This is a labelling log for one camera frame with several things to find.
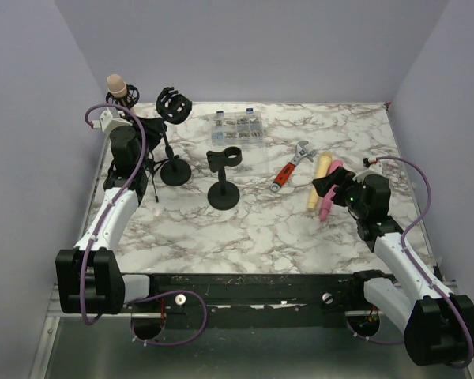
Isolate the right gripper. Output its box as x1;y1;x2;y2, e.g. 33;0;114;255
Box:
314;165;369;217

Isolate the yellow microphone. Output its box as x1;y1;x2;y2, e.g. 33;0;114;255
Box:
307;151;333;214

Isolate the pink microphone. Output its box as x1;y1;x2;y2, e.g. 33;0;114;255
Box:
319;159;343;222

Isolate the black shock-mount round-base stand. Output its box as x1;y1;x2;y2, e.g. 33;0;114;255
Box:
156;87;192;187

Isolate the black tripod shock-mount stand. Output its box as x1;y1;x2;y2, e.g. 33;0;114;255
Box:
104;84;162;200

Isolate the beige microphone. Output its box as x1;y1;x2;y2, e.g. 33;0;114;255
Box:
106;74;128;99

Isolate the black round-base clip stand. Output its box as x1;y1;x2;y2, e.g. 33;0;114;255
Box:
206;146;243;211

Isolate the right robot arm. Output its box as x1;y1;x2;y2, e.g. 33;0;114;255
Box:
312;167;474;368

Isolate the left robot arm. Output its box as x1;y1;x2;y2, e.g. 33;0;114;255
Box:
55;118;166;325

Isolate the clear plastic screw organizer box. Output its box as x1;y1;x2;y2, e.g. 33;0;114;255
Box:
205;108;269;176

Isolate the red-handled adjustable wrench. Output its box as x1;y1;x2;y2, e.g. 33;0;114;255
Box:
270;141;317;193

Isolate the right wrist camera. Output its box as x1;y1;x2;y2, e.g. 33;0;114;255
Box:
354;157;382;183

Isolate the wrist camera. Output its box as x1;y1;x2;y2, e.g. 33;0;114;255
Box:
90;107;132;136
354;157;382;183

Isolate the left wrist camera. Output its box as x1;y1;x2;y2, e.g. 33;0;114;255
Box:
90;107;132;136

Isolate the black front mounting rail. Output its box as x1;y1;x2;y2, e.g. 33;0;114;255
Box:
125;270;384;330

